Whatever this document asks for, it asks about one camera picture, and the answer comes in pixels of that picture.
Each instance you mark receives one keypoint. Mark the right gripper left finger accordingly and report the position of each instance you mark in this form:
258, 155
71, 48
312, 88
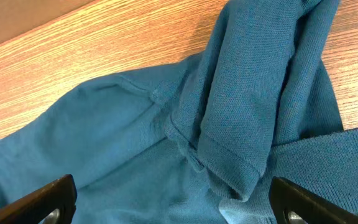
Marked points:
53, 203

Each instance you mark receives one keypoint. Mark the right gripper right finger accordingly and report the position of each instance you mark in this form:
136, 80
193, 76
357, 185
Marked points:
293, 204

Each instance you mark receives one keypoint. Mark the blue polo shirt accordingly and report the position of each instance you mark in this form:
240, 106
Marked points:
199, 141

